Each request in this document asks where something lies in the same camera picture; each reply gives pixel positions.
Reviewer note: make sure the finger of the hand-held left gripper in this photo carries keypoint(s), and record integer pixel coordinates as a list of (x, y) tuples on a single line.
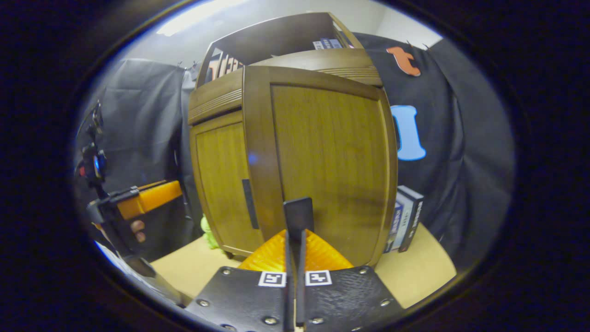
[(152, 198)]

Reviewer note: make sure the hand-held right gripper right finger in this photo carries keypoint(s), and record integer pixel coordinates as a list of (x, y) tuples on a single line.
[(301, 286)]

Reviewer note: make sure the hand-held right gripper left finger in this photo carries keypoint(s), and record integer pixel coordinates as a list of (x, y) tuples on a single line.
[(289, 286)]

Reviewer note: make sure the wooden double-door shoe cabinet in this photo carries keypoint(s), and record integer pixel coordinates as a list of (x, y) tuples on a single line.
[(216, 99)]

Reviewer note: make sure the wooden cabinet drawer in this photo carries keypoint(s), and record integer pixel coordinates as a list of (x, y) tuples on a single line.
[(322, 62)]

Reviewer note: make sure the green frog plush toy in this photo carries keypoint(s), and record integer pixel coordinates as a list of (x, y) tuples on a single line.
[(209, 233)]

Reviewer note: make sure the black backdrop cloth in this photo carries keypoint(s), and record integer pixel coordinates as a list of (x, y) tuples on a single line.
[(138, 120)]

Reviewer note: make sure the blue standing book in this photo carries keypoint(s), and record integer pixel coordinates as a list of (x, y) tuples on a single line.
[(394, 230)]

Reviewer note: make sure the grey standing book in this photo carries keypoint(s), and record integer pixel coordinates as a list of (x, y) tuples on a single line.
[(404, 216)]

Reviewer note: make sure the row of slanted brown books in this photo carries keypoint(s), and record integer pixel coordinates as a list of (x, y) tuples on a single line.
[(226, 67)]

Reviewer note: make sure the grey shelf book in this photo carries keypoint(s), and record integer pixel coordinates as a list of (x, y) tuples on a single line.
[(317, 45)]

